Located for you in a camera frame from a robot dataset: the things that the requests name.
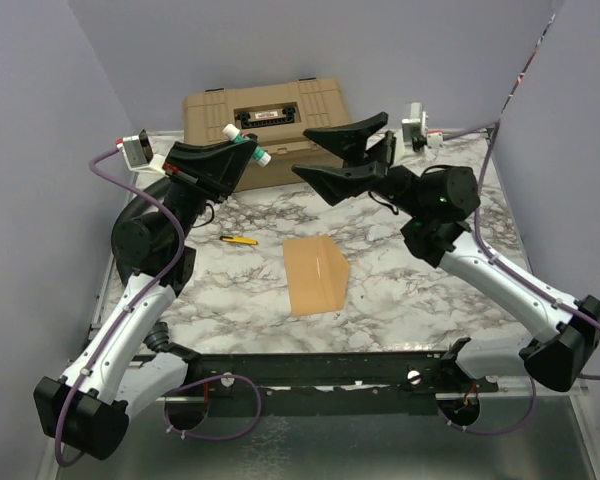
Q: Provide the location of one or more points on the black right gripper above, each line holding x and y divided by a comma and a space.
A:
335, 183

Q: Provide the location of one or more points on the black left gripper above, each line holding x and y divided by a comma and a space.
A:
222, 165

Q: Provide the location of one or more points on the white green glue stick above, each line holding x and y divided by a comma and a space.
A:
258, 156

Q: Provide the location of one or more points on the brown paper envelope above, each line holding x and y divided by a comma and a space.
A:
317, 275

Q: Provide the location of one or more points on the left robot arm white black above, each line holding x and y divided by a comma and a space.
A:
87, 410

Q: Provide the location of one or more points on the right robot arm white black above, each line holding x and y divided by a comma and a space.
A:
562, 332

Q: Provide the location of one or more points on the tan plastic toolbox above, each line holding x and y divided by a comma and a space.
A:
277, 115

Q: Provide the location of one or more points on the yellow black utility knife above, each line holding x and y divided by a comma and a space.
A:
238, 240

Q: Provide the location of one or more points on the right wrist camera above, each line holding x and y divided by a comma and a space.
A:
415, 130

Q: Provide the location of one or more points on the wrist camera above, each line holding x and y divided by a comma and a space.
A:
138, 154
415, 130

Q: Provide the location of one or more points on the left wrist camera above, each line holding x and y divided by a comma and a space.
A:
138, 154

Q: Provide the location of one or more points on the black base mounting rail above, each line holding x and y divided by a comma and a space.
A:
320, 384

